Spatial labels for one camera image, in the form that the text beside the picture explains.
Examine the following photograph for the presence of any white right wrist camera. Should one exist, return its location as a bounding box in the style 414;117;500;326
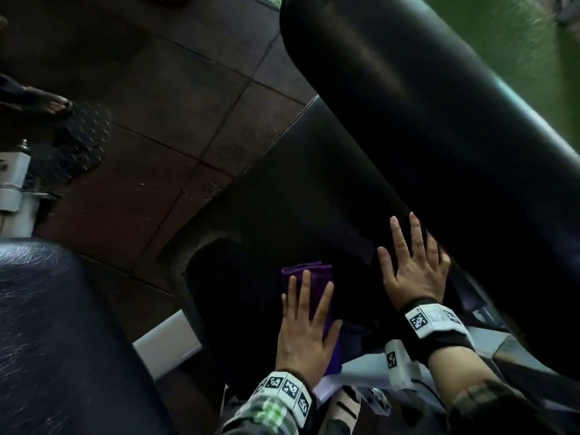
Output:
383;339;423;391

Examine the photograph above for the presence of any person's left forearm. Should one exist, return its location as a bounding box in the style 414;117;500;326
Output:
221;397;301;435

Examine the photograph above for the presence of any black right wristband with markers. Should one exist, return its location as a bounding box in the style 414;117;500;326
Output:
400;297;475;366

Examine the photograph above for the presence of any person's right hand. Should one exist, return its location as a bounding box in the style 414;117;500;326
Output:
377;212;452;312

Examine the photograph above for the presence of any person's left hand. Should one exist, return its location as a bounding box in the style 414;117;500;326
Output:
275;270;343;390

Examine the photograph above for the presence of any person's right forearm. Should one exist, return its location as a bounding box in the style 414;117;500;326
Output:
427;346;549;435

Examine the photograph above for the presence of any grey adjacent bench frame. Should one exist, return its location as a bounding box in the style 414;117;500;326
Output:
0;0;580;435

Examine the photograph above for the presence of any purple cleaning cloth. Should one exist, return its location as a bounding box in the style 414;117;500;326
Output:
280;261;344;378

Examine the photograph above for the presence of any person's white right sandal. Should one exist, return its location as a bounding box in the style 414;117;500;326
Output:
325;386;362;435

